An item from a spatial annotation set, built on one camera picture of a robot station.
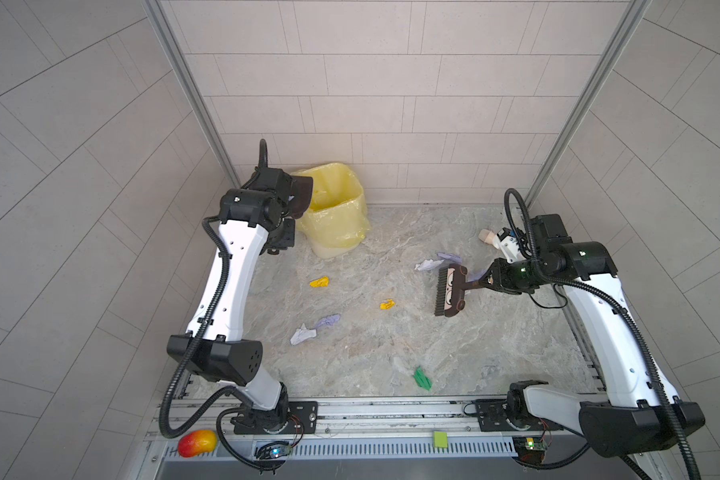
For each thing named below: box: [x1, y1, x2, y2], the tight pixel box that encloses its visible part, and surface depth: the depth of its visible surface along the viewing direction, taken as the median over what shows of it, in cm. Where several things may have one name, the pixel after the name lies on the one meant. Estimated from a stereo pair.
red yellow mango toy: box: [177, 429, 218, 457], surface depth 67 cm
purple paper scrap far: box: [436, 252, 462, 264], surface depth 103 cm
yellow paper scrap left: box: [309, 276, 329, 288], surface depth 95 cm
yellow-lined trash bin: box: [291, 162, 371, 258], surface depth 93 cm
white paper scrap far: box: [414, 259, 445, 271], surface depth 101 cm
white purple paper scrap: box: [290, 314, 341, 346], surface depth 85 cm
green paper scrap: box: [414, 367, 433, 391], surface depth 78 cm
